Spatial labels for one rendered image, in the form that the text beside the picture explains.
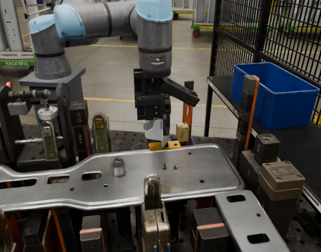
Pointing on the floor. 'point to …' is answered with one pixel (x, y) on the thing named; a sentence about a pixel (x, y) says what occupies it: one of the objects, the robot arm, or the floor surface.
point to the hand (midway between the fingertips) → (164, 140)
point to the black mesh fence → (315, 227)
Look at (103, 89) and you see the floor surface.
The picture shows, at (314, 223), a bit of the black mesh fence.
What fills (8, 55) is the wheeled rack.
